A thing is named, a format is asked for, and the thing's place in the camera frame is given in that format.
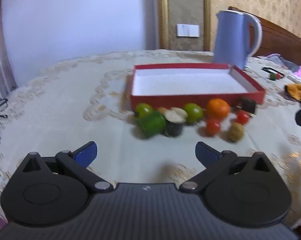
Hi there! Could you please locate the black plastic clip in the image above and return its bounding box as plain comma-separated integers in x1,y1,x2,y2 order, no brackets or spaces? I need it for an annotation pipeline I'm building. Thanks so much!
262,67,282,75

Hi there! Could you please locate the wooden bed headboard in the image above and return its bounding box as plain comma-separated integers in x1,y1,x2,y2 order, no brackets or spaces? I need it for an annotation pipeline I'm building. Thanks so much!
228,6,301,65

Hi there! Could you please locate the white wall switch panel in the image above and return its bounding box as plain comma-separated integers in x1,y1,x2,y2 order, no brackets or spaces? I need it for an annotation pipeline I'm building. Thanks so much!
177,24,200,38

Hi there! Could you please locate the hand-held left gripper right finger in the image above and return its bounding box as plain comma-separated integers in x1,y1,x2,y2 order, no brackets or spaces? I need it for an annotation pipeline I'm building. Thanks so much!
179,141,279,194

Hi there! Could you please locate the yellow cloth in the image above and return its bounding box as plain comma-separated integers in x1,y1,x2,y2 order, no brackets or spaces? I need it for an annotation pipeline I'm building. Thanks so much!
284,83,301,102

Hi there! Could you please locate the red cherry tomato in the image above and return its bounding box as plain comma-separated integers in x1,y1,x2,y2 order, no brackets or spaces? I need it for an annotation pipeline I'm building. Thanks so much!
236,111,250,125
205,119,222,137

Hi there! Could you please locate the green cucumber piece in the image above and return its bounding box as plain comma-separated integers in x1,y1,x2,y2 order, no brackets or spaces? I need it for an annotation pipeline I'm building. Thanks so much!
135,111,166,138

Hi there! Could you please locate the gold wall frame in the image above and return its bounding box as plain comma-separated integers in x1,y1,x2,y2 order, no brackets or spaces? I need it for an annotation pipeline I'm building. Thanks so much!
156,0,211,52

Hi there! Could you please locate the green lime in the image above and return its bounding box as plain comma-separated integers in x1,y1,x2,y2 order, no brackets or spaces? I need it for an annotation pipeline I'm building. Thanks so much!
135,103,154,118
183,102,204,124

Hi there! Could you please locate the orange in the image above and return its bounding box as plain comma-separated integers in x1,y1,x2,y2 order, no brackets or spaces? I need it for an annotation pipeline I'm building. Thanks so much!
206,98,230,120

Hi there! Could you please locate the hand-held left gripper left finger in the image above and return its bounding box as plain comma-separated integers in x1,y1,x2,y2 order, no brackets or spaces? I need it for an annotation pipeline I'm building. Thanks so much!
14,141,115,195

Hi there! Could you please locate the dark cucumber piece white cut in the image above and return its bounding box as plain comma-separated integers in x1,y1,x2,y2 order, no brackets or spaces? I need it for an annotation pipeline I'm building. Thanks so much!
163,107,188,138

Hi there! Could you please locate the striped pink curtain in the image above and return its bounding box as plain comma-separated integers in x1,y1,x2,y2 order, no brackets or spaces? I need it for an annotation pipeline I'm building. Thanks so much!
0,0,18,107

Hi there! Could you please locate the dark brown cube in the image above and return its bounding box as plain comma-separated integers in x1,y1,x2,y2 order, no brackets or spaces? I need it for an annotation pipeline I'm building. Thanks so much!
238,98,256,115

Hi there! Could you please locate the red cardboard box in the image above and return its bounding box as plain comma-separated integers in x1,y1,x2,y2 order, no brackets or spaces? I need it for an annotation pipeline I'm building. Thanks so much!
129,63,266,112

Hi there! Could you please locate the blue electric kettle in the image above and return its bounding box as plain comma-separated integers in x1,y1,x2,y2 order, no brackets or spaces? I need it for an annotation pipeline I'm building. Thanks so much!
213,9,263,70

